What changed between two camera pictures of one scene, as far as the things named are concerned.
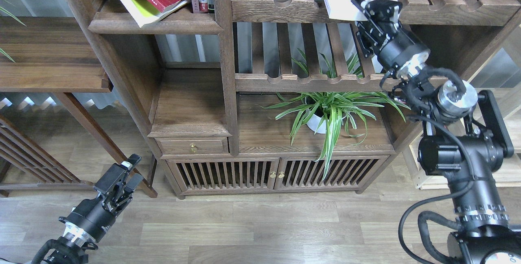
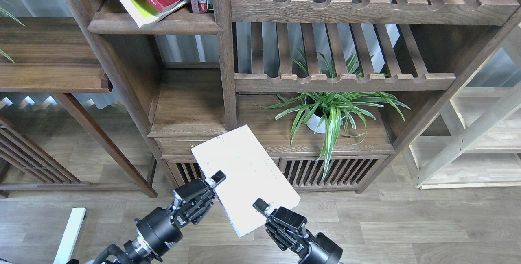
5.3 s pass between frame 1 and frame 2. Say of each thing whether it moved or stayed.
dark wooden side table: stayed
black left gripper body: moved
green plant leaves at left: stayed
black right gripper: moved
